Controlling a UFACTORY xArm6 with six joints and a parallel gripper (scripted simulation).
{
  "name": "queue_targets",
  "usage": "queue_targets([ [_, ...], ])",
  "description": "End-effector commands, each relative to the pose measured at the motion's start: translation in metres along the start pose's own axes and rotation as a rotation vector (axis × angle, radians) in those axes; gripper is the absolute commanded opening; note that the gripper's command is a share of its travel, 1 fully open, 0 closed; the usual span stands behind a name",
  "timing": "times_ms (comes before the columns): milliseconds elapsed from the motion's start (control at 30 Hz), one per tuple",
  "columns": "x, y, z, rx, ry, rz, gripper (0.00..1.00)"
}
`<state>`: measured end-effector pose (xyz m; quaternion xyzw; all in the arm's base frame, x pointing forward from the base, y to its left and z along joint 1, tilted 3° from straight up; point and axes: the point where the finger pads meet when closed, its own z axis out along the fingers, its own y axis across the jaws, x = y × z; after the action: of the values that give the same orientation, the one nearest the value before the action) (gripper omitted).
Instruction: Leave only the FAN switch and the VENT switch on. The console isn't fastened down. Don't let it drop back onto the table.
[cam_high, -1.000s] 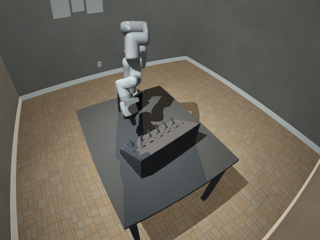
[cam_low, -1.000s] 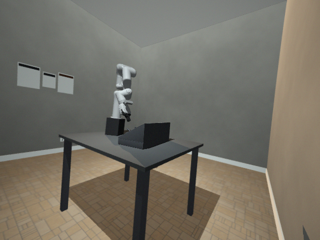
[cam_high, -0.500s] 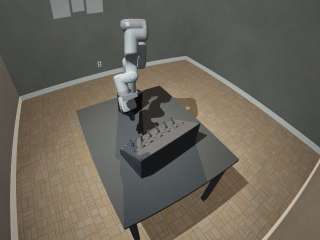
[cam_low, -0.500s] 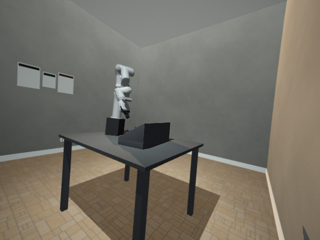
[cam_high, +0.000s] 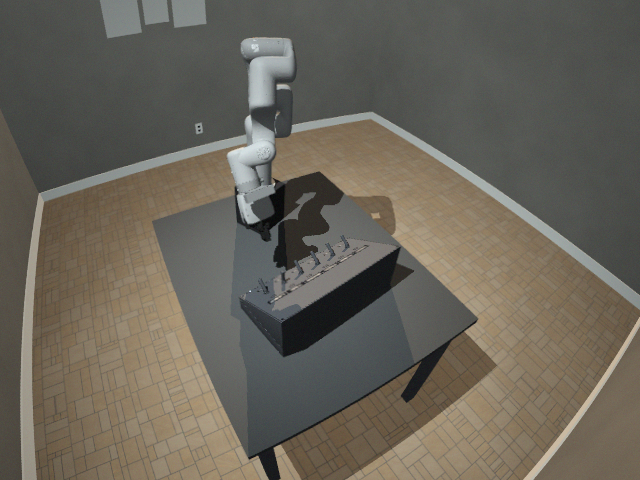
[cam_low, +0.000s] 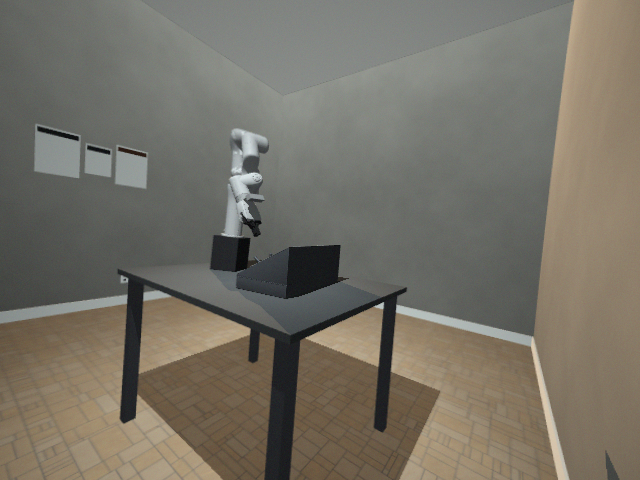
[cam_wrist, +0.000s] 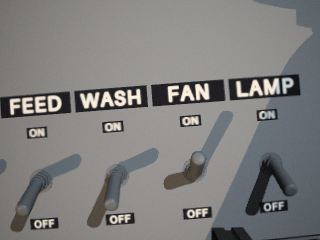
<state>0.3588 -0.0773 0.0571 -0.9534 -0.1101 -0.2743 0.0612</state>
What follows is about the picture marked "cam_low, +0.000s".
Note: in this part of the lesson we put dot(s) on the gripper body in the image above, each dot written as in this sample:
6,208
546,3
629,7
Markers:
249,210

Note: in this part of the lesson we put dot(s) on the black switch console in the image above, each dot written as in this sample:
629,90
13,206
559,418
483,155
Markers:
292,271

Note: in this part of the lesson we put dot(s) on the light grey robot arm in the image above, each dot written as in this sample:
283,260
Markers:
245,147

